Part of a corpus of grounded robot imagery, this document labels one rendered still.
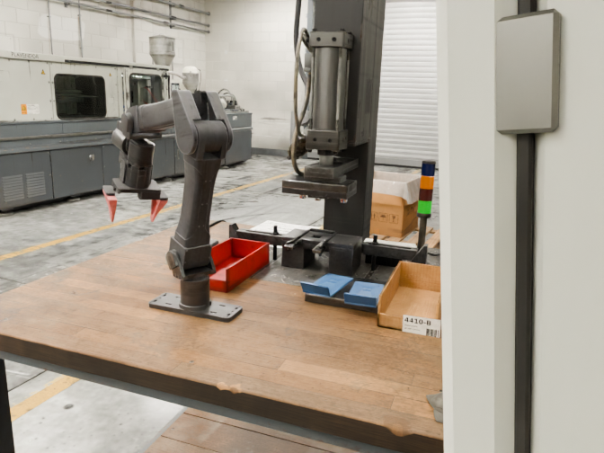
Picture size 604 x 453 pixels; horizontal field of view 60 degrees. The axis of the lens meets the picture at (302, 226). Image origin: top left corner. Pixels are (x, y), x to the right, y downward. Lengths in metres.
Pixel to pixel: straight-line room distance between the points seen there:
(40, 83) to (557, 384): 6.46
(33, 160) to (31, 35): 3.08
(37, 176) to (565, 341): 6.39
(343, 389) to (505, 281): 0.71
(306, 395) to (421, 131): 9.88
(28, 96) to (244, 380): 5.74
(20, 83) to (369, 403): 5.85
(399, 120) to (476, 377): 10.52
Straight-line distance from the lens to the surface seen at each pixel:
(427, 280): 1.32
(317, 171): 1.34
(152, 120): 1.18
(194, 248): 1.11
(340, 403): 0.86
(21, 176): 6.38
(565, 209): 0.19
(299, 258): 1.42
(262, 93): 11.82
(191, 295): 1.13
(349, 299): 1.15
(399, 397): 0.89
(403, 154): 10.73
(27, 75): 6.46
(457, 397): 0.21
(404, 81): 10.69
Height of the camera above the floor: 1.36
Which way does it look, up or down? 14 degrees down
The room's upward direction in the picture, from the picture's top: 2 degrees clockwise
